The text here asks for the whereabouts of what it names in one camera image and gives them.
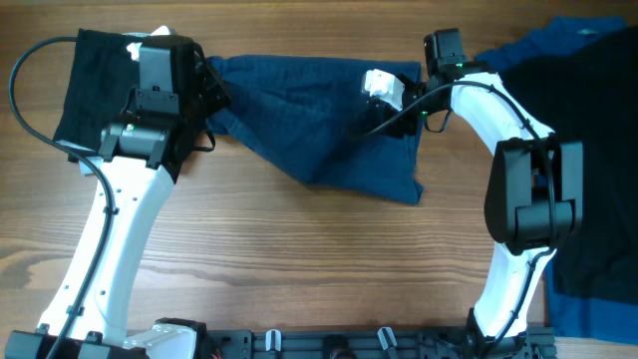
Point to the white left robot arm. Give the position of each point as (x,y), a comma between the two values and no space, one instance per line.
(88,317)

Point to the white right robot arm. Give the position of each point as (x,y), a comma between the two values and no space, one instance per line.
(533,201)

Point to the navy blue denim shorts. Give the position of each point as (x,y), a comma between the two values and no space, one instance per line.
(310,118)

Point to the blue polo shirt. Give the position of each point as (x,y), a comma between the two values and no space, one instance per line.
(572,316)

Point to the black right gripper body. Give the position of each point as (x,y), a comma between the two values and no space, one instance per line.
(407,119)

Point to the black mesh shirt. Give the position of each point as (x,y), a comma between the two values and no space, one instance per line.
(591,96)

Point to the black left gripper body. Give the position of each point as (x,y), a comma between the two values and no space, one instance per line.
(208,98)

